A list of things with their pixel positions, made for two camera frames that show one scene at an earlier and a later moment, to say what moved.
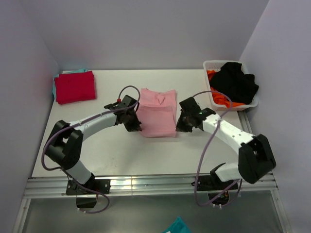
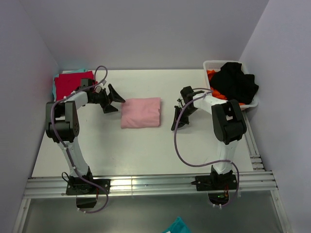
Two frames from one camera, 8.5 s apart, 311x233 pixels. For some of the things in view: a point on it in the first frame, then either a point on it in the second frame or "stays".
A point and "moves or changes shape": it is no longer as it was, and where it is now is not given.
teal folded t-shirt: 57,75 stays
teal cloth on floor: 178,226 stays
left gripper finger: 134,124 to 113,96
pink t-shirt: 157,113 moves or changes shape
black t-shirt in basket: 231,79 stays
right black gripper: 180,126 to 179,120
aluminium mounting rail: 52,187 stays
